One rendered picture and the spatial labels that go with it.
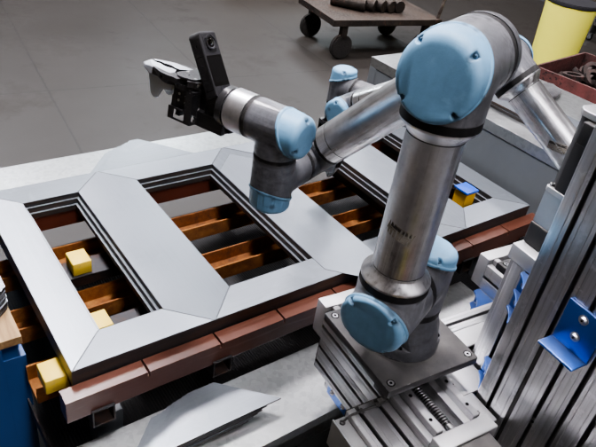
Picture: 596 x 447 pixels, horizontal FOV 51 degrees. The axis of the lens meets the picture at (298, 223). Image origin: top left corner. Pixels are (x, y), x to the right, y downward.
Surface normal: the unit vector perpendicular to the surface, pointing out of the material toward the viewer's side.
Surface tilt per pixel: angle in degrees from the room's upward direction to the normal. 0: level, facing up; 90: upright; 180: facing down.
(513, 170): 90
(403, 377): 0
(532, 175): 90
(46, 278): 0
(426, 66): 82
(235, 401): 0
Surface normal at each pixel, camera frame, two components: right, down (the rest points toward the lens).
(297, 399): 0.14, -0.82
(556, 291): -0.86, 0.18
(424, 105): -0.54, 0.29
